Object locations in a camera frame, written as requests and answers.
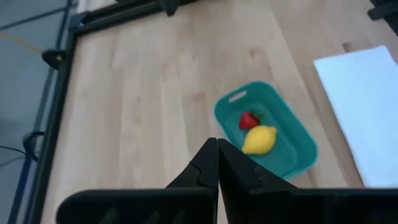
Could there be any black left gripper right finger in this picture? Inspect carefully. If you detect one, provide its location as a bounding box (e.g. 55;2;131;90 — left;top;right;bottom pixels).
218;139;398;224

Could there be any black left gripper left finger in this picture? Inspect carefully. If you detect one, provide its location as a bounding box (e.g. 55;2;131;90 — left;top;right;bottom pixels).
57;138;220;224

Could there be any yellow toy lemon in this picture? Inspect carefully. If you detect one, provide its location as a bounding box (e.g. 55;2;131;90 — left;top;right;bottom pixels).
241;124;277;156

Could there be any teal plastic tupperware container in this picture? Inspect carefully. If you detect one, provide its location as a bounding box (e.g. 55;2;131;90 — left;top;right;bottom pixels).
213;80;318;180

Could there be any red toy strawberry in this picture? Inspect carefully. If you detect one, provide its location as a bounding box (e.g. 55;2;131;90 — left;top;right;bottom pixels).
238;111;264;131

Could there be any white folded cloth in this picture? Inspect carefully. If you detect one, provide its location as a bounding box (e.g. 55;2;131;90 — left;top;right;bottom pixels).
313;45;398;189

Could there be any black table edge clamp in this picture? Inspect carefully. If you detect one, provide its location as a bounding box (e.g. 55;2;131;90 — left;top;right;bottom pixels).
367;0;398;35

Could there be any black aluminium table frame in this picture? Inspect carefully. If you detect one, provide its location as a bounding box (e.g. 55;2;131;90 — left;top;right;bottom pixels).
6;0;200;224

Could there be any yellow cable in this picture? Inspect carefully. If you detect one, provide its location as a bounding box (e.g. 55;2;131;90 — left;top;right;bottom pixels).
0;32;41;54

